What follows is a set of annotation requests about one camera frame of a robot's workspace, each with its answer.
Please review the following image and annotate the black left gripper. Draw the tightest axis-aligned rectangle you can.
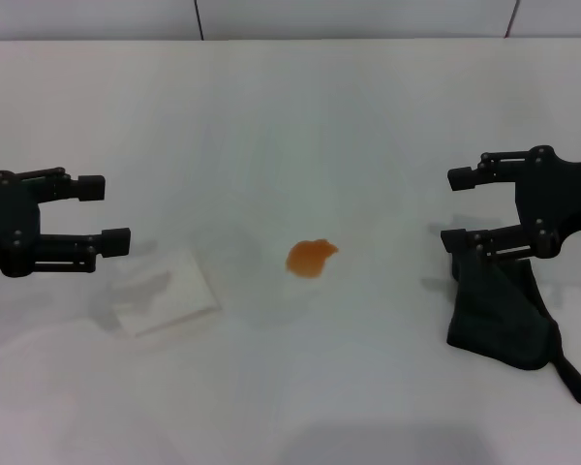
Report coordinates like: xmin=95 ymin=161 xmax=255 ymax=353
xmin=0 ymin=167 xmax=132 ymax=279

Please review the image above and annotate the white paper cup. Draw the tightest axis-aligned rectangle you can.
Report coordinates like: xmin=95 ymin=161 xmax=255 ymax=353
xmin=107 ymin=245 xmax=225 ymax=339

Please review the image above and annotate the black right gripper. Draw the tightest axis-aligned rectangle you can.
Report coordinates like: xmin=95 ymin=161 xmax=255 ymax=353
xmin=440 ymin=143 xmax=581 ymax=266

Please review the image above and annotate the dark blue rag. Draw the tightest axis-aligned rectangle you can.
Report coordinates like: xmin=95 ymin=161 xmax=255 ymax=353
xmin=444 ymin=250 xmax=581 ymax=408

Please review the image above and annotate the brown water stain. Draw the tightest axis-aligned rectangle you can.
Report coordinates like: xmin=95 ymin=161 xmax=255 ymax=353
xmin=284 ymin=237 xmax=341 ymax=281

